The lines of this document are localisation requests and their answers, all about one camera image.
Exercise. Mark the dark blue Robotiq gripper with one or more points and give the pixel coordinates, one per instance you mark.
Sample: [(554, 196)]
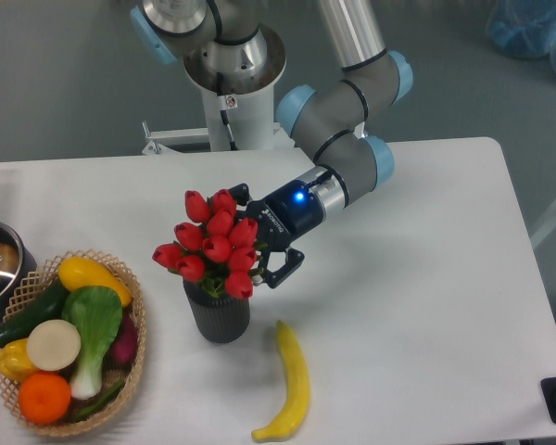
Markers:
[(283, 216)]

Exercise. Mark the yellow squash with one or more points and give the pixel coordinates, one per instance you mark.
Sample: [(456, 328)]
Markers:
[(76, 272)]

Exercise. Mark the purple sweet potato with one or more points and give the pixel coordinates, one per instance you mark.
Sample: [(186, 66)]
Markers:
[(124, 348)]

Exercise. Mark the orange fruit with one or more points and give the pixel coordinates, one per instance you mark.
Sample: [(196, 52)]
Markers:
[(44, 398)]

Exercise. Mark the yellow bell pepper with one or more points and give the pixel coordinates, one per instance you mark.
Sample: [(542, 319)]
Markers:
[(15, 363)]

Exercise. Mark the red tulip bouquet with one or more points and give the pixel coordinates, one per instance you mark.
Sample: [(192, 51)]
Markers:
[(216, 249)]

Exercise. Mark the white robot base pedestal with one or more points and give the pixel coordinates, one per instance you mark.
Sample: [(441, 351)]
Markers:
[(236, 83)]

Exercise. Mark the woven wicker basket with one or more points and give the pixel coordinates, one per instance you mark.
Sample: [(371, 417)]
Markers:
[(30, 288)]

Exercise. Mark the dark grey ribbed vase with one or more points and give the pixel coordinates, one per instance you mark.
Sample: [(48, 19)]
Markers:
[(219, 320)]

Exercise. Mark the green chili pepper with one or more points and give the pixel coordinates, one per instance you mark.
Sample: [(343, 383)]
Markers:
[(98, 404)]

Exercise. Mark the green bok choy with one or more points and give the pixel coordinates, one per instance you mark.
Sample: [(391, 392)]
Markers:
[(96, 313)]

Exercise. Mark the white round radish slice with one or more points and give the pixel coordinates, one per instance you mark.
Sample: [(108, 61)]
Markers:
[(53, 345)]

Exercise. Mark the yellow banana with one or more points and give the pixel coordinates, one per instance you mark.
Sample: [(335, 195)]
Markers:
[(290, 418)]

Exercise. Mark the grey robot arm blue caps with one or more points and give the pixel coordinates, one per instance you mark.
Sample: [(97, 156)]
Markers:
[(327, 127)]

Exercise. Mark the dark green cucumber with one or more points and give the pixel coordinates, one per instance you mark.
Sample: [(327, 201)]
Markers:
[(47, 306)]

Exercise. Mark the blue plastic bag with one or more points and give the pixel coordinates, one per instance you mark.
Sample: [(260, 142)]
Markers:
[(524, 29)]

